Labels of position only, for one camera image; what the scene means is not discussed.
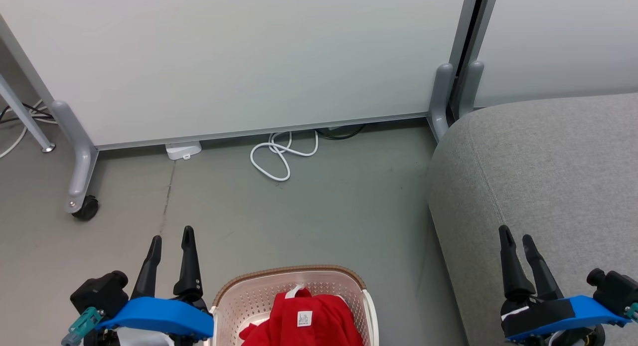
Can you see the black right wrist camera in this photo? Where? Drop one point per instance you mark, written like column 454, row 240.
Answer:
column 615, row 288

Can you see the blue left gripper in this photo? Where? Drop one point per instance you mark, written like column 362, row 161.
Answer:
column 159, row 316

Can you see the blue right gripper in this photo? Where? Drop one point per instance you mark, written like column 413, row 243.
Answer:
column 558, row 316

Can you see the white partition panel grey frame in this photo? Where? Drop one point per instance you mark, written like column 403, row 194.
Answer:
column 558, row 42
column 249, row 62

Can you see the grey partition foot with caster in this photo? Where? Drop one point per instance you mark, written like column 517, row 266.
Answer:
column 79, row 156

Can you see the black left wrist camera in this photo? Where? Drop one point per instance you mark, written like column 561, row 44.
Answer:
column 99, row 292

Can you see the red garment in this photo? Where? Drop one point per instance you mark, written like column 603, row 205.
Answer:
column 324, row 316

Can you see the beige plastic laundry basket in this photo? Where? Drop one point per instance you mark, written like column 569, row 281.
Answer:
column 239, row 306

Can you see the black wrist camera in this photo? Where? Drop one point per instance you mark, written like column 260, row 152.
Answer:
column 615, row 288
column 99, row 292

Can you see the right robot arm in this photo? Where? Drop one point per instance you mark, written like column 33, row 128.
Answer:
column 583, row 337

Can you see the grey fabric sofa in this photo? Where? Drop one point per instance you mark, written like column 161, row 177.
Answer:
column 548, row 186

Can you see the black caster wheel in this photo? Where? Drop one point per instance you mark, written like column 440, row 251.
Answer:
column 87, row 209

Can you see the grey metal table leg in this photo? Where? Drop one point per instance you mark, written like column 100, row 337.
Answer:
column 25, row 116

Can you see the white plastic box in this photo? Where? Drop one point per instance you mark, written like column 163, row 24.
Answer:
column 183, row 149

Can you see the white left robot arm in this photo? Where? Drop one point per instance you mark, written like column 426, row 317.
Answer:
column 144, row 338

